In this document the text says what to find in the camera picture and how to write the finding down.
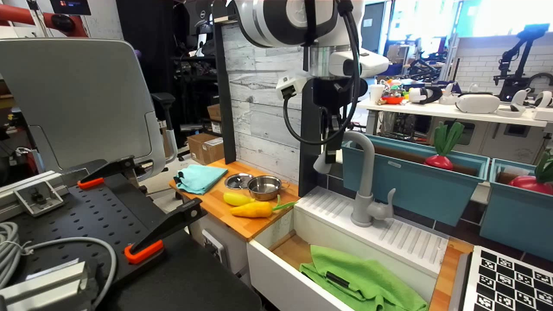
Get small silver pot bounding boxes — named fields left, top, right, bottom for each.
left=248, top=177, right=282, bottom=201

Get orange plush carrot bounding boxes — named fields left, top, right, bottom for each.
left=230, top=201, right=293, bottom=220

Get green cloth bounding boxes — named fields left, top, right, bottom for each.
left=300, top=246, right=427, bottom=311

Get left teal planter box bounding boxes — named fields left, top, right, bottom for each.
left=343, top=135, right=491, bottom=227

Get yellow toy banana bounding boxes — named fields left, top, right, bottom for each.
left=224, top=192, right=253, bottom=208

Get white sink unit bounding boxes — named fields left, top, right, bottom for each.
left=248, top=187, right=448, bottom=311

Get checkered calibration board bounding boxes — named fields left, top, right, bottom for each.
left=460, top=246, right=553, bottom=311

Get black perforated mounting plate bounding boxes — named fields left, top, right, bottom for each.
left=0, top=170, right=267, bottom=311

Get grey cable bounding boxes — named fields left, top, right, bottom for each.
left=0, top=221, right=120, bottom=310

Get teal planter box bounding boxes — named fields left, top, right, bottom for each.
left=343, top=135, right=491, bottom=227
left=481, top=158, right=553, bottom=259

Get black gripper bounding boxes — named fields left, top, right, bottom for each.
left=313, top=78, right=353, bottom=121

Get silver pot lid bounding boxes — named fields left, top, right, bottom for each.
left=225, top=173, right=251, bottom=190

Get grey wood backsplash panel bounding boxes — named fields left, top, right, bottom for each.
left=222, top=23, right=303, bottom=183

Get grey faucet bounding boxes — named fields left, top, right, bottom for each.
left=345, top=132, right=396, bottom=228

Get light blue cloth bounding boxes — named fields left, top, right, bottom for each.
left=173, top=164, right=225, bottom=196

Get right teal planter box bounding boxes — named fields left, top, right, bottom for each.
left=481, top=158, right=553, bottom=259

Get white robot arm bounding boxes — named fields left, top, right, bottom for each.
left=236, top=0, right=391, bottom=99

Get cardboard box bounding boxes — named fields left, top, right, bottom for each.
left=187, top=133, right=225, bottom=164

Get black clamp orange tip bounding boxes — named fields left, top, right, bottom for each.
left=123, top=199, right=206, bottom=265

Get red toy radish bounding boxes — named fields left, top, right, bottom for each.
left=426, top=121, right=466, bottom=170

